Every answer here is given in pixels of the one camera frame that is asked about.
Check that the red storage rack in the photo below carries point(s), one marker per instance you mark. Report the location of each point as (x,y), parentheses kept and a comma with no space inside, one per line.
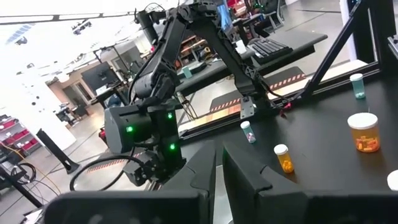
(18,137)

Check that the monitor with blue screen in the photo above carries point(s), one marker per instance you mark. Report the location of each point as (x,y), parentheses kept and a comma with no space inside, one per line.
(224,17)

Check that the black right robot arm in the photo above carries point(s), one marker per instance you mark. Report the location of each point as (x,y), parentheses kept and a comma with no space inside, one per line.
(161,56)

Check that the black diagonal frame strut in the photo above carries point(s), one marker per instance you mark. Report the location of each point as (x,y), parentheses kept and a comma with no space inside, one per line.
(329,56)

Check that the black mat with orange stripes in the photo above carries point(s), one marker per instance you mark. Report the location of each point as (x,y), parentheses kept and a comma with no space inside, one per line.
(280,77)

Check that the black keyboard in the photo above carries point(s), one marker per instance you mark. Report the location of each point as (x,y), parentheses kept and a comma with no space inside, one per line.
(270,48)

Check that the black upright frame post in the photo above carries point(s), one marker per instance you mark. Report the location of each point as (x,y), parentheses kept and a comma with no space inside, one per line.
(377,31)

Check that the teal bottle with pink pills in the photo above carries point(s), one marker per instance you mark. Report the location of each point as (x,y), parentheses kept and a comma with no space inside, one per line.
(247,132)

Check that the silver mounting bracket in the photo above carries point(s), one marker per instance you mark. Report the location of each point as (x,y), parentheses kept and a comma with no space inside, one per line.
(247,107)

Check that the small orange pill bottle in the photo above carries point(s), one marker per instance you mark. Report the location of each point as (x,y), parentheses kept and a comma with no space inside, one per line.
(283,158)

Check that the large orange pill bottle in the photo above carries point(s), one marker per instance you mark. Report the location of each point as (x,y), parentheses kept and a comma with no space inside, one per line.
(393,180)
(364,132)

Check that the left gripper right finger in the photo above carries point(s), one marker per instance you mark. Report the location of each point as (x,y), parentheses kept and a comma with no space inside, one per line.
(241,174)

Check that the small teal box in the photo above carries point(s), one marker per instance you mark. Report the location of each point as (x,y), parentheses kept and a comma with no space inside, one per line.
(186,72)

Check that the black computer monitor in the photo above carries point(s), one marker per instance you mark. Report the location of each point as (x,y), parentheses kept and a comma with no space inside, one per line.
(99,76)

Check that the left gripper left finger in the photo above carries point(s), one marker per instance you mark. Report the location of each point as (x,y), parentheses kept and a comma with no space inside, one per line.
(202,168)

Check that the teal pill bottle white cap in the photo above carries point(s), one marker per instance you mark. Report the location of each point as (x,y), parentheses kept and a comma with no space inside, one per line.
(357,86)

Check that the black floor stand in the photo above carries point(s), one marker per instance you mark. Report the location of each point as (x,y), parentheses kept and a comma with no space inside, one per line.
(57,152)

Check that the red connector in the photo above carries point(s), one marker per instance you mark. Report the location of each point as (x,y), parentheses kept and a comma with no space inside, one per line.
(286,107)

